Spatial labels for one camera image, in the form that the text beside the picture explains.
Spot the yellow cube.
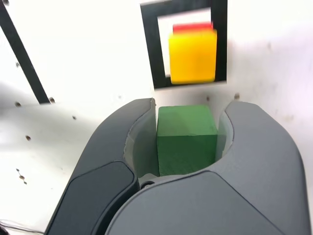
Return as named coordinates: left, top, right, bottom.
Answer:
left=168, top=28, right=218, bottom=85

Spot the green cube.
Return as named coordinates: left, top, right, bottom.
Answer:
left=156, top=104, right=219, bottom=177

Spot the red cube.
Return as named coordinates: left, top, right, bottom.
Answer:
left=172, top=21, right=213, bottom=34

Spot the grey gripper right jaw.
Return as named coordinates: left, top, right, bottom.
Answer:
left=105, top=100, right=305, bottom=235

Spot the black tape strip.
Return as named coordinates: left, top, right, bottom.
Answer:
left=0, top=2, right=56, bottom=105

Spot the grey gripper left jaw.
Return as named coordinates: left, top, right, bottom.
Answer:
left=45, top=97, right=157, bottom=235

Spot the black tape square outline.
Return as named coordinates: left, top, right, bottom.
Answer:
left=140, top=0, right=228, bottom=90

